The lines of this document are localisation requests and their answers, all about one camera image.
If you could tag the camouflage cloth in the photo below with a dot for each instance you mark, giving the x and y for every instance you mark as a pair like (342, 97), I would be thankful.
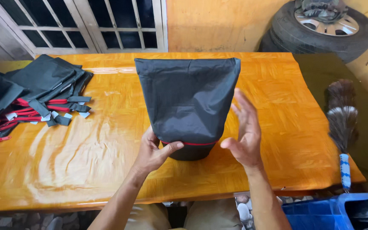
(321, 9)

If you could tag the person's beige shorts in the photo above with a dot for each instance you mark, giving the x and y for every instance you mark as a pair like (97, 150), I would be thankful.
(209, 215)

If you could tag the black car tyre silver rim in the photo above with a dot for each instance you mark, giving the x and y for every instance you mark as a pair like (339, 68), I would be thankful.
(327, 35)

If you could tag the person's left hand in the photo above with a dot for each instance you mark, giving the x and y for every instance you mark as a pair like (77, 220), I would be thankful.
(152, 153)

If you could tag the white window grille frame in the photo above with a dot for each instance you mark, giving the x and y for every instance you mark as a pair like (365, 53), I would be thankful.
(75, 28)

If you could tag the pile of black fabric bags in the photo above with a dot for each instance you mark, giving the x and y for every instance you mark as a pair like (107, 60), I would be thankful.
(40, 83)

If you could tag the person's right hand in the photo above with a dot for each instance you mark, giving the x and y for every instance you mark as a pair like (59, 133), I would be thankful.
(249, 143)

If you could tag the black fabric bag red trim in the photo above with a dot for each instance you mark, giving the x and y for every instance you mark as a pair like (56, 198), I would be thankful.
(187, 99)

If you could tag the blue plastic crate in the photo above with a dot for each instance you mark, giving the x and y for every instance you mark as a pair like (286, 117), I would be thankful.
(315, 212)

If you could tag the brown feather duster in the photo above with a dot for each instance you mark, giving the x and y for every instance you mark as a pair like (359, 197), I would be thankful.
(342, 124)

